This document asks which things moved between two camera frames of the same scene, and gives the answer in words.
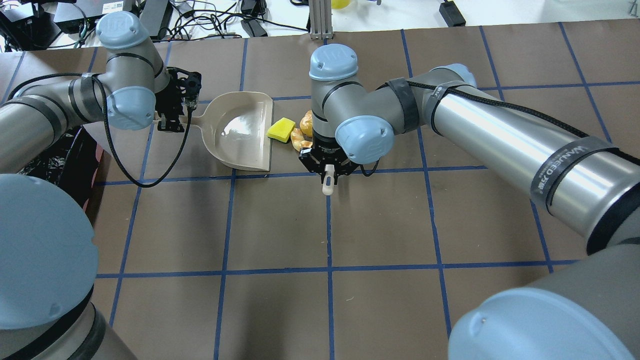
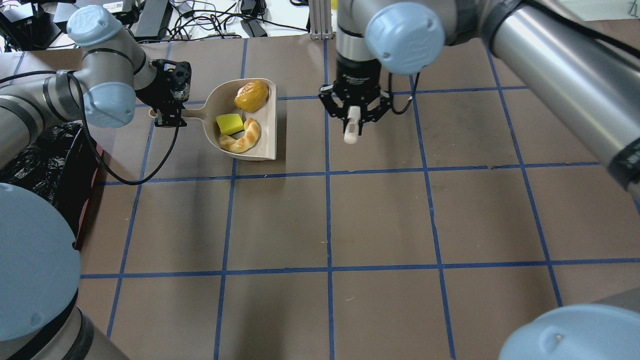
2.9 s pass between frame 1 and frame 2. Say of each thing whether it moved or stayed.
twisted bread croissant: moved
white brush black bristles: moved
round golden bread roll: moved
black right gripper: moved
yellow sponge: moved
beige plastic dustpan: moved
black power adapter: stayed
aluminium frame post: stayed
